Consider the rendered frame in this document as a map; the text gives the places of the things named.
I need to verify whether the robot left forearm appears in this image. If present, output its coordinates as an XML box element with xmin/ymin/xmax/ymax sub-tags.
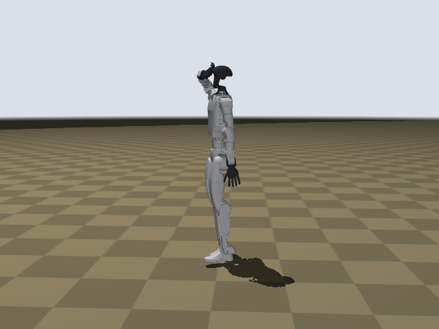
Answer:
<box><xmin>224</xmin><ymin>127</ymin><xmax>235</xmax><ymax>165</ymax></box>

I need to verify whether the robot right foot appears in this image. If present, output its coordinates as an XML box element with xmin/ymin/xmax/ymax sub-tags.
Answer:
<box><xmin>211</xmin><ymin>245</ymin><xmax>237</xmax><ymax>255</ymax></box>

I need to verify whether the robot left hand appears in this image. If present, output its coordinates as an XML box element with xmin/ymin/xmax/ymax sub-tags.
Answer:
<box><xmin>224</xmin><ymin>157</ymin><xmax>240</xmax><ymax>187</ymax></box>

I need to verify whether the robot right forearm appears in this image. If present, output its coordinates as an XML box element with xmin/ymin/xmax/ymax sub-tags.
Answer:
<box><xmin>197</xmin><ymin>71</ymin><xmax>215</xmax><ymax>89</ymax></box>

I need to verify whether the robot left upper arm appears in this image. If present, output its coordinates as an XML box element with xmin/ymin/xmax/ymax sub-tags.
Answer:
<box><xmin>219</xmin><ymin>97</ymin><xmax>234</xmax><ymax>138</ymax></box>

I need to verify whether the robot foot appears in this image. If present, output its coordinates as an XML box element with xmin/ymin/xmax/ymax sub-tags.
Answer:
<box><xmin>204</xmin><ymin>251</ymin><xmax>233</xmax><ymax>262</ymax></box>
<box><xmin>211</xmin><ymin>245</ymin><xmax>237</xmax><ymax>255</ymax></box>

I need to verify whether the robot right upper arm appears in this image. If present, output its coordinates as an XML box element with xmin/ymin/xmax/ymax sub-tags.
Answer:
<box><xmin>203</xmin><ymin>86</ymin><xmax>217</xmax><ymax>99</ymax></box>

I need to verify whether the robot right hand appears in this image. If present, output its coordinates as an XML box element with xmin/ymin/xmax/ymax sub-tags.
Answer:
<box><xmin>198</xmin><ymin>63</ymin><xmax>215</xmax><ymax>80</ymax></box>

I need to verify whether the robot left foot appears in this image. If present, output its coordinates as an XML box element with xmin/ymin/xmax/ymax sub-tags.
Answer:
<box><xmin>204</xmin><ymin>251</ymin><xmax>233</xmax><ymax>262</ymax></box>

